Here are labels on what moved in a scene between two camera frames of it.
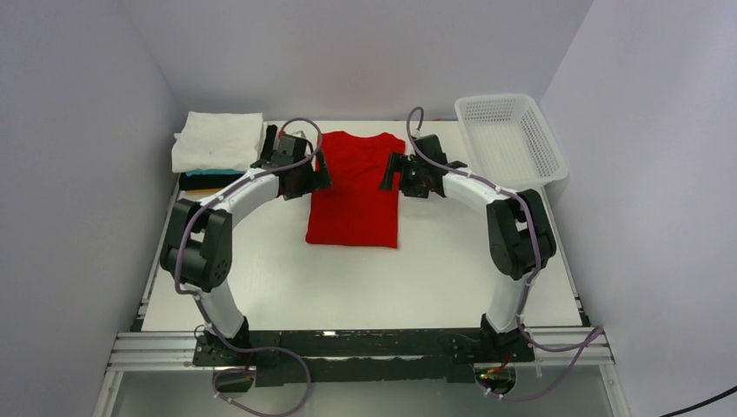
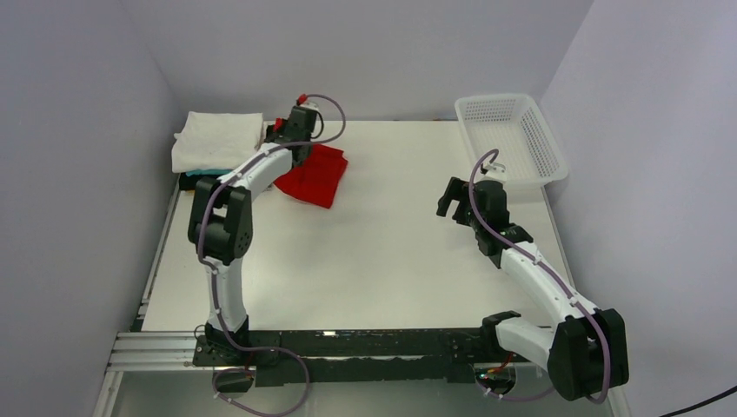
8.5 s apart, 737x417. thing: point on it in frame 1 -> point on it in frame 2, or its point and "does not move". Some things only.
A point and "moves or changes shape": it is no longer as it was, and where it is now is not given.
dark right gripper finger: (394, 163) -> (458, 189)
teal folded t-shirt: (221, 171) does not move
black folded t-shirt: (208, 181) does not move
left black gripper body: (305, 182) -> (285, 122)
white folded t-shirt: (215, 142) does not move
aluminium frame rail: (149, 349) does not move
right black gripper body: (411, 181) -> (477, 225)
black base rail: (329, 357) does not move
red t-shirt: (355, 210) moves or changes shape
